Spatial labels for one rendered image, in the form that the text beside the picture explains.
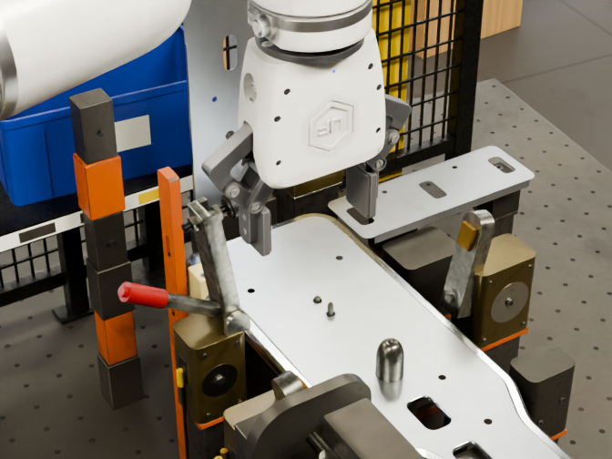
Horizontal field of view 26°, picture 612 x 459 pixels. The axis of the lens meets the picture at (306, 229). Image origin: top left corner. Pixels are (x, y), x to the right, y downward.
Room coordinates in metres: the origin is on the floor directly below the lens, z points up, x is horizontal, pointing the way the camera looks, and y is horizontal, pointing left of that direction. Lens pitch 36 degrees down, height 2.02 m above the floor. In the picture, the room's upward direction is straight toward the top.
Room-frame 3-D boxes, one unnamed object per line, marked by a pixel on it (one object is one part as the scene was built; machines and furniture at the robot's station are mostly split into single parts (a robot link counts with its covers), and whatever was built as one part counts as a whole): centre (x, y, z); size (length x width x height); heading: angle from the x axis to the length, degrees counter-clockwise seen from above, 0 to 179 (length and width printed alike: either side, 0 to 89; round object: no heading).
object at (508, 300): (1.32, -0.25, 0.87); 0.12 x 0.07 x 0.35; 122
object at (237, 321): (1.16, 0.08, 1.06); 0.03 x 0.01 x 0.03; 122
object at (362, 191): (0.84, -0.05, 1.47); 0.03 x 0.03 x 0.07; 32
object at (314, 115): (0.81, 0.00, 1.55); 0.10 x 0.07 x 0.11; 122
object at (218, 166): (0.79, 0.04, 1.52); 0.08 x 0.01 x 0.06; 122
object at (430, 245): (1.42, -0.17, 0.84); 0.12 x 0.07 x 0.28; 122
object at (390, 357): (1.14, -0.10, 1.02); 0.03 x 0.03 x 0.07
